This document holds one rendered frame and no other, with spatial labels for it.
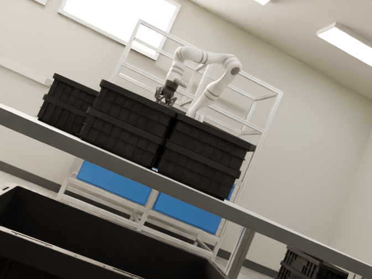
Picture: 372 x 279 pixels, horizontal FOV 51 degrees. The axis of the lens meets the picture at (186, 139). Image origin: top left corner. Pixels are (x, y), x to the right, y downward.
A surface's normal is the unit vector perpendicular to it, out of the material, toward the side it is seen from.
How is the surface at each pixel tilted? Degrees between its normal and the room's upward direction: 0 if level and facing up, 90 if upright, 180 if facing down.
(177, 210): 90
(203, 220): 90
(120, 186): 90
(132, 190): 90
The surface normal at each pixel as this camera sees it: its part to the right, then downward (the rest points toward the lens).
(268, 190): 0.23, 0.00
